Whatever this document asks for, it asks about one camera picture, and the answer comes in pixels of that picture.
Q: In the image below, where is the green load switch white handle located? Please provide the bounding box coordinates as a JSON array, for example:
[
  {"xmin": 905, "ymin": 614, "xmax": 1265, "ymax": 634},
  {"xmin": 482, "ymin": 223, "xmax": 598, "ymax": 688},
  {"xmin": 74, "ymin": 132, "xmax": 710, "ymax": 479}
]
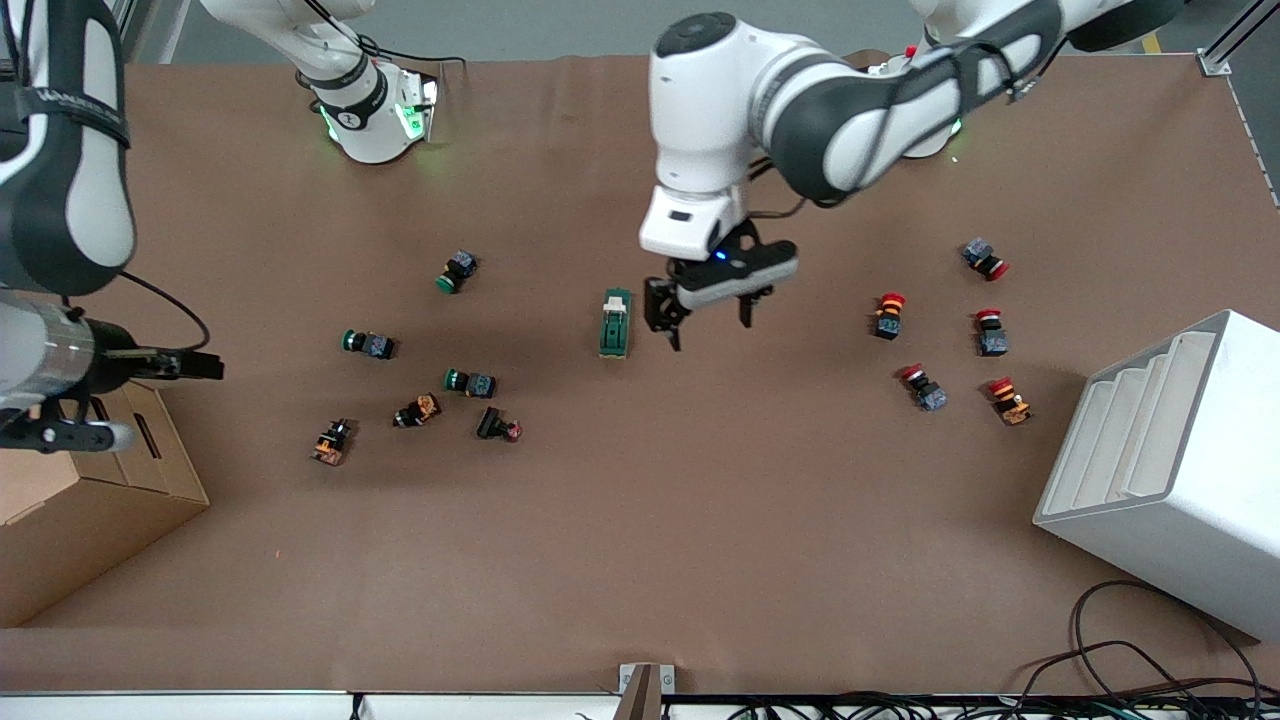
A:
[{"xmin": 598, "ymin": 288, "xmax": 635, "ymax": 360}]

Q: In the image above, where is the brown cardboard box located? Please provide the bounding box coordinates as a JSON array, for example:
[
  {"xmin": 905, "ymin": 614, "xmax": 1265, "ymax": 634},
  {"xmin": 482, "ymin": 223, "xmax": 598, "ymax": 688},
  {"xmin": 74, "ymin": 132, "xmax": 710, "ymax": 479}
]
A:
[{"xmin": 0, "ymin": 380, "xmax": 211, "ymax": 629}]

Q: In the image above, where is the white tiered storage bin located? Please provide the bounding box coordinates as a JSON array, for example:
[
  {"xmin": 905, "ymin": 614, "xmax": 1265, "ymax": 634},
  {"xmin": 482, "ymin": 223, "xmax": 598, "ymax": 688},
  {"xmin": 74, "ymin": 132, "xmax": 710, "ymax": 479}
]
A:
[{"xmin": 1033, "ymin": 309, "xmax": 1280, "ymax": 643}]

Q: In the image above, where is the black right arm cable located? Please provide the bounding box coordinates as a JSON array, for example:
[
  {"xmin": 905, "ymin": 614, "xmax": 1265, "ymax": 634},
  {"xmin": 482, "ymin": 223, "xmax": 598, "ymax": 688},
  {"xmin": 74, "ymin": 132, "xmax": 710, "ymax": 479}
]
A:
[{"xmin": 118, "ymin": 270, "xmax": 213, "ymax": 353}]

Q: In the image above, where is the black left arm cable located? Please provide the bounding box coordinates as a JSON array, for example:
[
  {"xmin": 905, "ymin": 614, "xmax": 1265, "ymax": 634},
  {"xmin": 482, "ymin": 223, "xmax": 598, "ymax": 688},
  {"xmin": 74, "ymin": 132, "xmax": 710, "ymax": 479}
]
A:
[{"xmin": 748, "ymin": 150, "xmax": 833, "ymax": 221}]

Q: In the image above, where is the black switch orange contact block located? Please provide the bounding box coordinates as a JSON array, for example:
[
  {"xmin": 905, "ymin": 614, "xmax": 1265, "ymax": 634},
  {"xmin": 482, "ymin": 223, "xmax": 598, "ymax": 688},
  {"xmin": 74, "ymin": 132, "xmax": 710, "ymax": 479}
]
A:
[{"xmin": 309, "ymin": 418, "xmax": 357, "ymax": 468}]

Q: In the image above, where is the black selector switch orange block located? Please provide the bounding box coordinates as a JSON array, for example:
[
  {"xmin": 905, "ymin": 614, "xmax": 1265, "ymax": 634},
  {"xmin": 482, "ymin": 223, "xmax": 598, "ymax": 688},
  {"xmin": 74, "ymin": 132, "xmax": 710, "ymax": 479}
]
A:
[{"xmin": 393, "ymin": 393, "xmax": 443, "ymax": 430}]

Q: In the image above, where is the white table edge rail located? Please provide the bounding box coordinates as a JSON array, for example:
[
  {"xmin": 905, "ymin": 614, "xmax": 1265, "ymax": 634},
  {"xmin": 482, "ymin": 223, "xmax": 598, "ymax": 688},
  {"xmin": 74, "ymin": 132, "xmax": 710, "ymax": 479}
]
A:
[{"xmin": 0, "ymin": 690, "xmax": 621, "ymax": 720}]

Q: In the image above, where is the aluminium frame profile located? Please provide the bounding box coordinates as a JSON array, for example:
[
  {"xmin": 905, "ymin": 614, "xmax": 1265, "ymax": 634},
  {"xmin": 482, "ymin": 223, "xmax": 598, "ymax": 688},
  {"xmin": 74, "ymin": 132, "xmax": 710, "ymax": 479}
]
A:
[
  {"xmin": 1197, "ymin": 0, "xmax": 1280, "ymax": 77},
  {"xmin": 108, "ymin": 0, "xmax": 191, "ymax": 63}
]

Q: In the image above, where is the black arm base cable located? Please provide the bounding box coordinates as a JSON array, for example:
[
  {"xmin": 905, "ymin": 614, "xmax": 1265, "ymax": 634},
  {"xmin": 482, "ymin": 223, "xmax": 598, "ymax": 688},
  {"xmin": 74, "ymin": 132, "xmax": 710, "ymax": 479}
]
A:
[{"xmin": 300, "ymin": 0, "xmax": 469, "ymax": 73}]

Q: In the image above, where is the aluminium frame bracket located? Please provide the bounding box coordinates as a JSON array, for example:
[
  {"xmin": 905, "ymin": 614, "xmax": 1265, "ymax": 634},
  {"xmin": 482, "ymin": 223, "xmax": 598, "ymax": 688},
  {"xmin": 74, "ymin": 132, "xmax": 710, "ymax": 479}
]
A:
[{"xmin": 618, "ymin": 663, "xmax": 676, "ymax": 720}]

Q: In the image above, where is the black looped cable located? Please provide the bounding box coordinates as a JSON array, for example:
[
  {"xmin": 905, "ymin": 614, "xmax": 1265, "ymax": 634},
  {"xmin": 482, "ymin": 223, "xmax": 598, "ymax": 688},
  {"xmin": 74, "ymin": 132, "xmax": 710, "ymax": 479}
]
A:
[{"xmin": 1070, "ymin": 580, "xmax": 1265, "ymax": 701}]

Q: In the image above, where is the black cable bundle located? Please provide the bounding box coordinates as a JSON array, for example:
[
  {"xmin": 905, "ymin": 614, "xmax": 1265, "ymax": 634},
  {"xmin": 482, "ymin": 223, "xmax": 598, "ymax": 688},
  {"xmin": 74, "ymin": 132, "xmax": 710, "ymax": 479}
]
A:
[{"xmin": 690, "ymin": 640, "xmax": 1280, "ymax": 720}]

